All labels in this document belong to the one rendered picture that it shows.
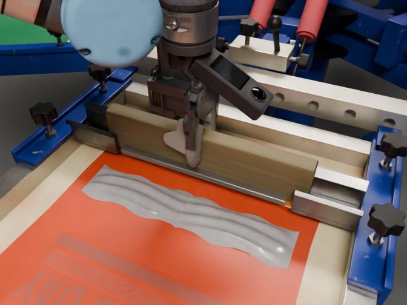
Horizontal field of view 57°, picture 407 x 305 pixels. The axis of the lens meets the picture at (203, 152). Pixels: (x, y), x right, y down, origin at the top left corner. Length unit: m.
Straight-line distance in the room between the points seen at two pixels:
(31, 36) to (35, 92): 1.66
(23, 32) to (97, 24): 0.99
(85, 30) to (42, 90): 2.60
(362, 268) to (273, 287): 0.12
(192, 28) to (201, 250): 0.31
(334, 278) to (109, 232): 0.33
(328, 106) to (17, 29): 0.94
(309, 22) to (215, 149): 0.47
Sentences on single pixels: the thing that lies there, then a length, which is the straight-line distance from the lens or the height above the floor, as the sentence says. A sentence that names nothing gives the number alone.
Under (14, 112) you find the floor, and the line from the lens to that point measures 2.74.
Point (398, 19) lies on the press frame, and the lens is 1.11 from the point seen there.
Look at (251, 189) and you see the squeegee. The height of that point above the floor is 1.00.
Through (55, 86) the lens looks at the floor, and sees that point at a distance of 2.91.
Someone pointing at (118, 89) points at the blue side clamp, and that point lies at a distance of 0.82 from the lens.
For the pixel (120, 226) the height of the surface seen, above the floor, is 0.96.
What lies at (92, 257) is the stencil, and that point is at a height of 0.96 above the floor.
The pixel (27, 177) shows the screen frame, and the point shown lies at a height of 0.99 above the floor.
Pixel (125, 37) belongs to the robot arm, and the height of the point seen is 1.31.
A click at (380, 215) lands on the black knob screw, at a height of 1.06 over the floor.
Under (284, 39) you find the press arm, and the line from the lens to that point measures 0.94.
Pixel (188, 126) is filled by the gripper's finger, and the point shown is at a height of 1.11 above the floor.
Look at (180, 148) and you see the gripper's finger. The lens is 0.59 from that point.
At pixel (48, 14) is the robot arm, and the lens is 0.32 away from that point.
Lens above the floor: 1.43
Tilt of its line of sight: 42 degrees down
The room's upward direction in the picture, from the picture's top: straight up
